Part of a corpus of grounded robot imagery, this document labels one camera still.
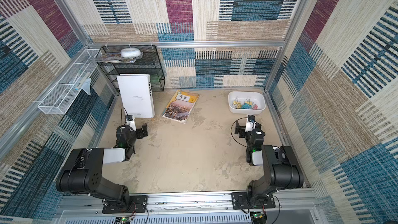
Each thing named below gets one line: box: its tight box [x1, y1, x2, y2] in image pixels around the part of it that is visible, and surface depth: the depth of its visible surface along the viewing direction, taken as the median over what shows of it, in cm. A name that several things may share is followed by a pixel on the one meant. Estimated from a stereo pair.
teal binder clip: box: [241, 102, 253, 110], surface depth 110 cm
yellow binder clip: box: [232, 96, 243, 109], surface depth 111 cm
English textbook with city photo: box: [161, 89, 200, 124], surface depth 111 cm
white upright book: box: [116, 73, 156, 119], surface depth 93 cm
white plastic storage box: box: [228, 90, 266, 115], surface depth 112 cm
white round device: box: [120, 47, 142, 59], surface depth 91 cm
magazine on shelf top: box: [88, 48, 144, 64], surface depth 90 cm
